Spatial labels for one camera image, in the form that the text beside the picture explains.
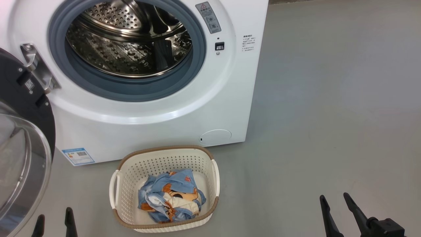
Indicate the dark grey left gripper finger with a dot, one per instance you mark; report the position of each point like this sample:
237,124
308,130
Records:
70,225
38,228

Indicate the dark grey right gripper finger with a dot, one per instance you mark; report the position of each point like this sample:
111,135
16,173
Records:
357,212
330,220

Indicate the black round glass door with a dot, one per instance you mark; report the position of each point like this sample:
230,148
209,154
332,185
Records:
23,158

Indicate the blue cartoon garment cream print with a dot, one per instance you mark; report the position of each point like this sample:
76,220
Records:
182,202

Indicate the cream perforated laundry basket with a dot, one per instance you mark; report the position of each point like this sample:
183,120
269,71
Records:
128,210

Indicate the white front-load washing machine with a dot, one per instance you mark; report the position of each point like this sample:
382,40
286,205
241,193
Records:
158,131

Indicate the grey rubber door gasket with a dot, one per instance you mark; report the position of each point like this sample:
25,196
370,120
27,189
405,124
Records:
131,89

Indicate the metal door hinge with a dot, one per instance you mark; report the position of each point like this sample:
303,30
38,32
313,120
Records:
39,67

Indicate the black door latch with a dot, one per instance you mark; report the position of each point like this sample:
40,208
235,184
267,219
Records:
219,46

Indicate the blue energy label sticker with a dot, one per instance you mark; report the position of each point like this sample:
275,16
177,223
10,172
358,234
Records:
78,156

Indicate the round drain filter cover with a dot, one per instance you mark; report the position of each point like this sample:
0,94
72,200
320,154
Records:
215,137

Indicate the stainless steel drum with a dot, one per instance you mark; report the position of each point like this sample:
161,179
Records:
125,49

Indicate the black text sticker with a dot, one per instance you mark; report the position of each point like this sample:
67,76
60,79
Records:
248,42

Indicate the grey warning label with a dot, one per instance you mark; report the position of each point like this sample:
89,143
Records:
209,18

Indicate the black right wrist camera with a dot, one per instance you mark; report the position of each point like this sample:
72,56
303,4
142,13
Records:
389,228

